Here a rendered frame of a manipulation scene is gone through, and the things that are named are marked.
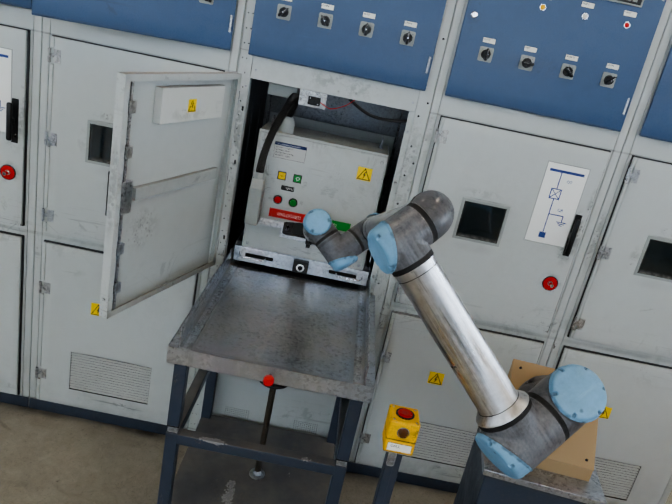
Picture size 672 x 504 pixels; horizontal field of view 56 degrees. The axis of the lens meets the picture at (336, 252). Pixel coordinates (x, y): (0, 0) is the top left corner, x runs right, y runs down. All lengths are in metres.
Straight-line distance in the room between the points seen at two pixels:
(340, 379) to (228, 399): 0.99
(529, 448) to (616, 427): 1.28
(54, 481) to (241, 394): 0.77
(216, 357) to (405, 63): 1.17
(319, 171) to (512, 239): 0.77
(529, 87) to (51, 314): 2.05
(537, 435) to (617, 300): 1.07
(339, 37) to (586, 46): 0.83
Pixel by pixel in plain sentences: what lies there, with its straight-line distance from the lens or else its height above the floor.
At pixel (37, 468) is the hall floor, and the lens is 2.85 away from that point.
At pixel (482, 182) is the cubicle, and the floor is 1.38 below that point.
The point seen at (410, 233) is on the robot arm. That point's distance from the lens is 1.53.
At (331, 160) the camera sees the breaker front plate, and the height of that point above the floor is 1.33.
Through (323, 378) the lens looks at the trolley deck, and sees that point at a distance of 1.91.
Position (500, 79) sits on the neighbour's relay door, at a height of 1.74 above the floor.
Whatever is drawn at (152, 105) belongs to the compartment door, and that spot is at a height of 1.48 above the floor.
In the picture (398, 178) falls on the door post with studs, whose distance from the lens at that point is 2.38.
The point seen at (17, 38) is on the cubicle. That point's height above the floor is 1.54.
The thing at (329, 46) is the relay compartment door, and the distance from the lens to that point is 2.30.
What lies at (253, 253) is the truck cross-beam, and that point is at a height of 0.91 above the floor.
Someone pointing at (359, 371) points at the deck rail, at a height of 0.85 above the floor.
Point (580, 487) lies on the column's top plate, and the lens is 2.02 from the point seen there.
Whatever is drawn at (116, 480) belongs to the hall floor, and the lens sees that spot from 2.78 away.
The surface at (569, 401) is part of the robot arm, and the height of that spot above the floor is 1.05.
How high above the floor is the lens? 1.83
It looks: 20 degrees down
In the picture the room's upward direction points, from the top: 12 degrees clockwise
